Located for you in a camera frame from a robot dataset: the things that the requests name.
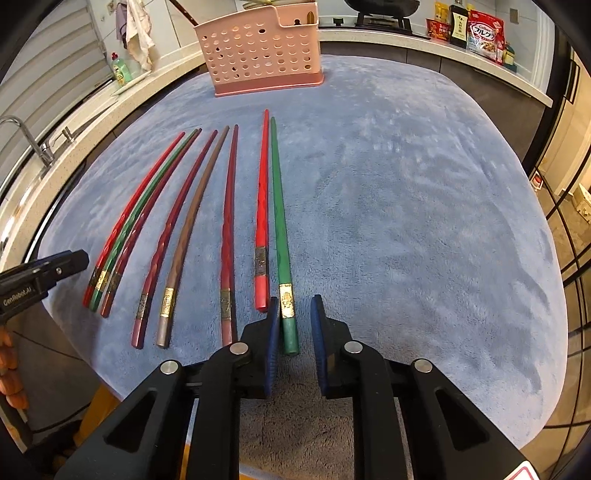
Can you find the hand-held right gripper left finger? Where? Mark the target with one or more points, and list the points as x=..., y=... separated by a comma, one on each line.
x=272, y=341

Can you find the black framed glass door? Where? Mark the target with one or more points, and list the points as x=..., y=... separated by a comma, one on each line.
x=572, y=277

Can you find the pink perforated utensil holder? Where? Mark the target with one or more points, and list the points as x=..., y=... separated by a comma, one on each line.
x=268, y=86

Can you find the dark soy sauce bottle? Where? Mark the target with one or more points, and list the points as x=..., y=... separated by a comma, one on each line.
x=458, y=30

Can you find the dark red chopstick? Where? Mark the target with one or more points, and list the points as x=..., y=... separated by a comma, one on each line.
x=226, y=318
x=106, y=307
x=138, y=332

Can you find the black gas stove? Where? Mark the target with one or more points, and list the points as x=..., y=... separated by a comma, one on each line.
x=383, y=23

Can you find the green chopstick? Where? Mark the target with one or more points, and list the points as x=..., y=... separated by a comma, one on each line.
x=290, y=337
x=95, y=301

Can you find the white window blind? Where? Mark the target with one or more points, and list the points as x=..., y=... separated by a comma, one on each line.
x=37, y=69

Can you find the small yellow green box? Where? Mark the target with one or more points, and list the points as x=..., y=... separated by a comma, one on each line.
x=509, y=57

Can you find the brown chopstick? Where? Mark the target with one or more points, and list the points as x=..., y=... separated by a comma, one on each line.
x=163, y=334

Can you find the yellow bottle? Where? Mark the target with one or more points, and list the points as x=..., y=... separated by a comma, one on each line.
x=441, y=11

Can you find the person's left hand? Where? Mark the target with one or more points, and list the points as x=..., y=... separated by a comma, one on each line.
x=9, y=369

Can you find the purple hanging cloth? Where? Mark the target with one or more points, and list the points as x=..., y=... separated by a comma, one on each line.
x=121, y=23

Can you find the red and white cereal bag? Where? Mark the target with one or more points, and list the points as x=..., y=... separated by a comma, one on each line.
x=485, y=34

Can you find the green dish soap bottle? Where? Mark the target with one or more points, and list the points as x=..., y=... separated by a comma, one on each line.
x=122, y=71

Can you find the white hanging towel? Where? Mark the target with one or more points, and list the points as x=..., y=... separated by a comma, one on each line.
x=138, y=32

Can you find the chrome kitchen faucet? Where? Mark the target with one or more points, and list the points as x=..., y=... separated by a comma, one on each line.
x=44, y=150

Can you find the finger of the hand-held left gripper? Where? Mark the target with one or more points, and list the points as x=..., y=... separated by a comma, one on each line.
x=64, y=264

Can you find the wall socket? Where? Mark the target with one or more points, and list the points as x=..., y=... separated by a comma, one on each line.
x=514, y=15

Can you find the yellow table base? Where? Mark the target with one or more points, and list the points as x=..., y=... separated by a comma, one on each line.
x=99, y=406

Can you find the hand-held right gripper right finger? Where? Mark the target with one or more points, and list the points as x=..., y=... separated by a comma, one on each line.
x=318, y=346

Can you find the blue fleece blanket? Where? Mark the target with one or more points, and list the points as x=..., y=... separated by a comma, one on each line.
x=392, y=207

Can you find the black wok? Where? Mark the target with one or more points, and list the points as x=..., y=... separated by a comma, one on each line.
x=383, y=5

